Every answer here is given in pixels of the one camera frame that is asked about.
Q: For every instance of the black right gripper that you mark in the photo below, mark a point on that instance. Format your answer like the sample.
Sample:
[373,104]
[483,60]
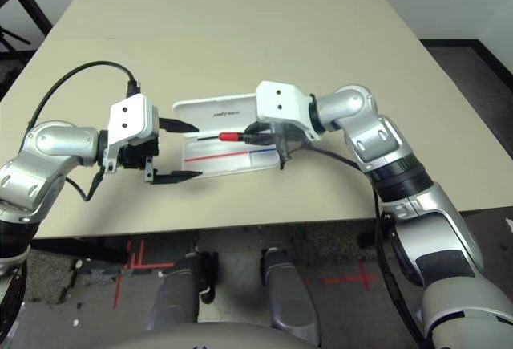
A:
[288,136]

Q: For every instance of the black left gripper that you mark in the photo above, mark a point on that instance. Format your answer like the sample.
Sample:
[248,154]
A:
[136,155]

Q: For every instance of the red and black marker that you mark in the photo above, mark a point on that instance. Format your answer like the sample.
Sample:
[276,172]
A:
[228,136]

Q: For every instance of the white plastic pencil case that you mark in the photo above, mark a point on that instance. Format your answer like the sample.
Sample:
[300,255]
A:
[200,106]

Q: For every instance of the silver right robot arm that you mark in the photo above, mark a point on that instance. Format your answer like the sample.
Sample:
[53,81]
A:
[380,136]

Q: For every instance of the grey robot left leg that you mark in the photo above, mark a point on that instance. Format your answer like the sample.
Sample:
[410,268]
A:
[176,293]

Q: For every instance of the grey robot leg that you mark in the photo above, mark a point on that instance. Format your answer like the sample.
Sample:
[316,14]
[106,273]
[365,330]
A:
[176,293]
[290,297]

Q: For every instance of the grey robot right leg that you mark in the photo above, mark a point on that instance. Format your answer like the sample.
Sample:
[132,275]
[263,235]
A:
[290,297]

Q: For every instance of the grey robot torso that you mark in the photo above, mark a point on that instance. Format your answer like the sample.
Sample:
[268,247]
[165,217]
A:
[208,339]

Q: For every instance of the black tripod stand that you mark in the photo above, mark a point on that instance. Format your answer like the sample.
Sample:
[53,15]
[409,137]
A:
[12,37]

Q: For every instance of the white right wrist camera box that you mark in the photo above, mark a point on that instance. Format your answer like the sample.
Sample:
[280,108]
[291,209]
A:
[280,104]

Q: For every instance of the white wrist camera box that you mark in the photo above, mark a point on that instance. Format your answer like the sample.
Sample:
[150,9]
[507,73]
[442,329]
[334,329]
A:
[280,104]
[128,120]

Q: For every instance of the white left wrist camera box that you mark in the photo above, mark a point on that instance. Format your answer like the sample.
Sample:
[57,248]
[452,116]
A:
[128,120]

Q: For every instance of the wooden side table black frame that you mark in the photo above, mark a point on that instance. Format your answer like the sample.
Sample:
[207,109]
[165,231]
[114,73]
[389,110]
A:
[28,6]

